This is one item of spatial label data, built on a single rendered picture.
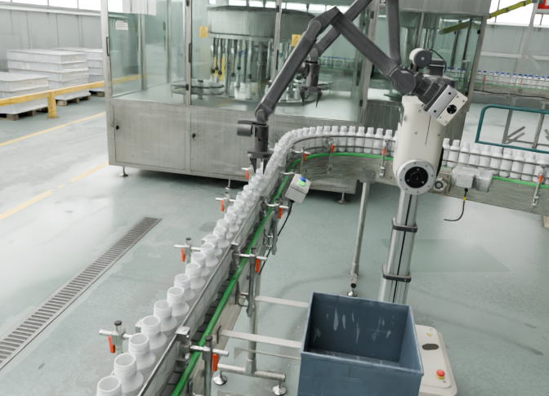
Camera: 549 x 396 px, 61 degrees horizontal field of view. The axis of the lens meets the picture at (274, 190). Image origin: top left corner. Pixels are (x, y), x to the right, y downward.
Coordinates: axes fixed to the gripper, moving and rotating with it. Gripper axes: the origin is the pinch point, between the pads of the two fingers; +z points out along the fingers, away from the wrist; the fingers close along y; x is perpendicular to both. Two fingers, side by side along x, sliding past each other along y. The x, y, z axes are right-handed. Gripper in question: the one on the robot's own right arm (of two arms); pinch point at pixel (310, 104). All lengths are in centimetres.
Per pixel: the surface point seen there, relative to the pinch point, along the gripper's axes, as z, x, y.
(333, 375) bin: 50, 126, -23
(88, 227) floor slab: 142, -117, 190
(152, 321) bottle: 25, 150, 17
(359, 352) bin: 65, 96, -31
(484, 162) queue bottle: 32, -60, -104
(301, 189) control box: 30.2, 39.6, -3.1
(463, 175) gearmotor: 38, -45, -89
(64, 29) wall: 10, -921, 706
